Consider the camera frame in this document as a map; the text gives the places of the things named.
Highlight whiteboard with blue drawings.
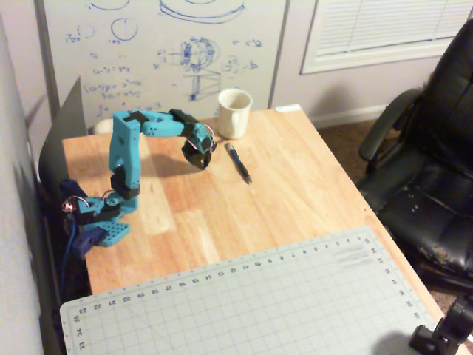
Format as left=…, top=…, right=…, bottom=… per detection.
left=34, top=0, right=291, bottom=125

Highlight blue cable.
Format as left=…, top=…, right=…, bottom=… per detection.
left=60, top=216, right=81, bottom=299

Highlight dark blue pen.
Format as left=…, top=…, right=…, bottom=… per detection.
left=224, top=143, right=253, bottom=185

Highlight blue table clamp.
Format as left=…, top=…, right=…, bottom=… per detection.
left=60, top=177, right=108, bottom=259

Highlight dark grey flat panel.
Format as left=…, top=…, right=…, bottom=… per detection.
left=38, top=75, right=89, bottom=186

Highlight grey gridded cutting mat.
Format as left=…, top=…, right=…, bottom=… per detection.
left=59, top=226, right=439, bottom=355

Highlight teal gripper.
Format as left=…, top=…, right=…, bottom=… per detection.
left=181, top=124, right=216, bottom=172

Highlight white window blinds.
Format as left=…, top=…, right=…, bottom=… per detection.
left=299, top=0, right=473, bottom=75

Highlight cream ceramic mug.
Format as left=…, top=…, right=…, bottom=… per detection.
left=217, top=88, right=253, bottom=140

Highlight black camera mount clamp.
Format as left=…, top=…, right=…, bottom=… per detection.
left=408, top=294, right=473, bottom=355

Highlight black leather office chair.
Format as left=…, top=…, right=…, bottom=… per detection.
left=355, top=13, right=473, bottom=290

